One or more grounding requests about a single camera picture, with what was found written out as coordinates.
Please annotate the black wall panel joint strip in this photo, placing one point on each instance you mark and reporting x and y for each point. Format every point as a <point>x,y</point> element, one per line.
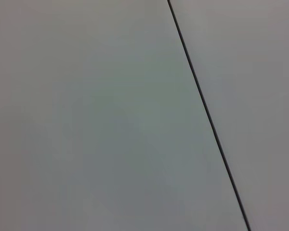
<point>209,115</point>

